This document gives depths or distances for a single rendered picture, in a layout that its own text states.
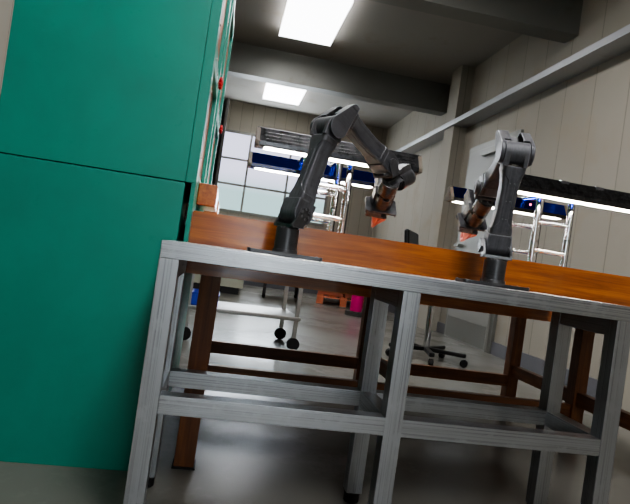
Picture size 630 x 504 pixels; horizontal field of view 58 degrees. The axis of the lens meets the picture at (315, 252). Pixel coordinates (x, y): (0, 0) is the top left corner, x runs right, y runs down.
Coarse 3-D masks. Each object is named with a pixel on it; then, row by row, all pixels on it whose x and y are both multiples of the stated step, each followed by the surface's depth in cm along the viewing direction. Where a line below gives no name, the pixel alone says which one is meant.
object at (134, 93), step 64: (64, 0) 157; (128, 0) 159; (192, 0) 162; (64, 64) 157; (128, 64) 160; (192, 64) 162; (0, 128) 154; (64, 128) 157; (128, 128) 160; (192, 128) 163
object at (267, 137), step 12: (264, 132) 201; (276, 132) 202; (288, 132) 203; (264, 144) 199; (276, 144) 199; (288, 144) 200; (300, 144) 201; (348, 144) 206; (336, 156) 203; (348, 156) 204; (360, 156) 205; (396, 156) 209; (408, 156) 210; (420, 156) 211; (420, 168) 208
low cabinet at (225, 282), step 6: (198, 276) 774; (198, 282) 774; (222, 282) 779; (228, 282) 780; (234, 282) 782; (240, 282) 783; (198, 288) 777; (222, 288) 782; (228, 288) 783; (234, 288) 785
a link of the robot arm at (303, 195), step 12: (324, 120) 156; (312, 132) 157; (324, 132) 153; (312, 144) 156; (324, 144) 154; (336, 144) 156; (312, 156) 154; (324, 156) 155; (312, 168) 153; (324, 168) 155; (300, 180) 153; (312, 180) 153; (300, 192) 151; (312, 192) 153; (288, 204) 152; (300, 204) 150; (312, 204) 152; (288, 216) 151; (312, 216) 153
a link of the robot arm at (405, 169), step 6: (390, 162) 171; (396, 162) 172; (390, 168) 171; (396, 168) 173; (402, 168) 178; (408, 168) 180; (378, 174) 178; (384, 174) 176; (390, 174) 174; (396, 174) 173; (402, 174) 178; (408, 174) 179; (414, 174) 180; (408, 180) 179; (414, 180) 181; (402, 186) 179
